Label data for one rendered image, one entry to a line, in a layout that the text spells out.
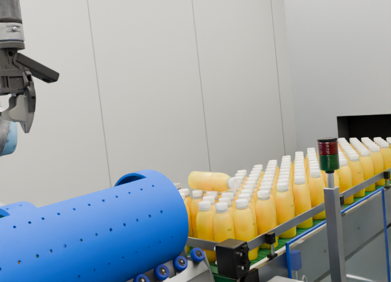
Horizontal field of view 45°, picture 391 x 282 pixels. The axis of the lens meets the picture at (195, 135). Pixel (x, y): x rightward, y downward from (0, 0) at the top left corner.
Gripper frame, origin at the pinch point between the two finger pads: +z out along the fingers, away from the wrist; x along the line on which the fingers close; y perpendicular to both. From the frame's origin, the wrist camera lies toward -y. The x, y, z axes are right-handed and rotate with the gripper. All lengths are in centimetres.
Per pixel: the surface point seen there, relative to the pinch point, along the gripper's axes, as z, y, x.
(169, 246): 37.2, -28.9, 13.0
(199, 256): 45, -42, 11
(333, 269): 58, -79, 35
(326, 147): 18, -78, 37
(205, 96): 1, -313, -216
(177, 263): 44, -33, 11
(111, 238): 28.7, -9.8, 13.8
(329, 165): 23, -78, 38
